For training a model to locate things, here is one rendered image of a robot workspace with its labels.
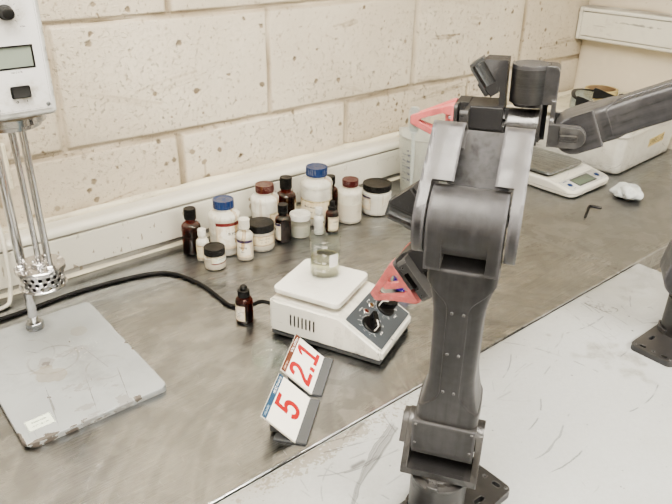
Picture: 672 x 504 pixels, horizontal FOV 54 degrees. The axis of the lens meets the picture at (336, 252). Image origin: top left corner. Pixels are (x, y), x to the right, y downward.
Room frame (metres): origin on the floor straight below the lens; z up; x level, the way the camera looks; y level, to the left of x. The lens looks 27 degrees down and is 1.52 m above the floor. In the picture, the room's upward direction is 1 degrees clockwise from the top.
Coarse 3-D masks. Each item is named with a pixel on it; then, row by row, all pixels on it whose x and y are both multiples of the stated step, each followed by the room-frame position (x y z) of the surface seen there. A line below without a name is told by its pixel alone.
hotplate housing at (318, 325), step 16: (368, 288) 0.95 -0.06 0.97; (272, 304) 0.91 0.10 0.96; (288, 304) 0.90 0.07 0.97; (304, 304) 0.90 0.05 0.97; (352, 304) 0.90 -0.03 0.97; (272, 320) 0.91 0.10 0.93; (288, 320) 0.90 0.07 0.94; (304, 320) 0.89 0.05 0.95; (320, 320) 0.87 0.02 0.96; (336, 320) 0.86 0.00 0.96; (288, 336) 0.90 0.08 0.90; (304, 336) 0.89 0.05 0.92; (320, 336) 0.87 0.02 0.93; (336, 336) 0.86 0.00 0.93; (352, 336) 0.85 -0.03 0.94; (400, 336) 0.91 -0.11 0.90; (352, 352) 0.85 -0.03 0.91; (368, 352) 0.84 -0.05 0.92; (384, 352) 0.84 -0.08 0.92
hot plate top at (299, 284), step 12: (300, 264) 1.00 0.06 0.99; (288, 276) 0.95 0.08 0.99; (300, 276) 0.95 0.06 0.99; (348, 276) 0.96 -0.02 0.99; (360, 276) 0.96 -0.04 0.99; (276, 288) 0.91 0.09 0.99; (288, 288) 0.91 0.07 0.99; (300, 288) 0.92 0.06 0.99; (312, 288) 0.92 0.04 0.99; (324, 288) 0.92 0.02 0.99; (336, 288) 0.92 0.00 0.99; (348, 288) 0.92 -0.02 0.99; (312, 300) 0.88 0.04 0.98; (324, 300) 0.88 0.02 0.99; (336, 300) 0.88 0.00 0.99
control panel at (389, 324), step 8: (368, 296) 0.93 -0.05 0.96; (360, 304) 0.91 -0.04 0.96; (368, 304) 0.92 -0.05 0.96; (376, 304) 0.92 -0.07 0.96; (352, 312) 0.88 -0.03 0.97; (360, 312) 0.89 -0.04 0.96; (368, 312) 0.90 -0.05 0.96; (400, 312) 0.93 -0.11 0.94; (352, 320) 0.87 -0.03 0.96; (360, 320) 0.87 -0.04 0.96; (384, 320) 0.90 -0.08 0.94; (392, 320) 0.91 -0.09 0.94; (400, 320) 0.91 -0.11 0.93; (360, 328) 0.86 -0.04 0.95; (384, 328) 0.88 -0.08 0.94; (392, 328) 0.89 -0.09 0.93; (368, 336) 0.85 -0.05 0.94; (376, 336) 0.86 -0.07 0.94; (384, 336) 0.86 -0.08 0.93; (376, 344) 0.84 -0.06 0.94; (384, 344) 0.85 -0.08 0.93
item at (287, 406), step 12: (288, 384) 0.75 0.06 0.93; (276, 396) 0.71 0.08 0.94; (288, 396) 0.73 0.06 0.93; (300, 396) 0.74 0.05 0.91; (276, 408) 0.69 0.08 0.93; (288, 408) 0.71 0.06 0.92; (300, 408) 0.72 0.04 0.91; (276, 420) 0.67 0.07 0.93; (288, 420) 0.69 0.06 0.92; (288, 432) 0.67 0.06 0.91
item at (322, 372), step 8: (320, 360) 0.84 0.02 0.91; (328, 360) 0.84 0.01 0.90; (320, 368) 0.82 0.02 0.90; (328, 368) 0.82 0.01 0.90; (288, 376) 0.76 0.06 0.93; (320, 376) 0.80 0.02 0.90; (296, 384) 0.78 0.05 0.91; (312, 384) 0.78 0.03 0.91; (320, 384) 0.78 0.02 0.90; (304, 392) 0.76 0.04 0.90; (312, 392) 0.76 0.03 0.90; (320, 392) 0.76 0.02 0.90
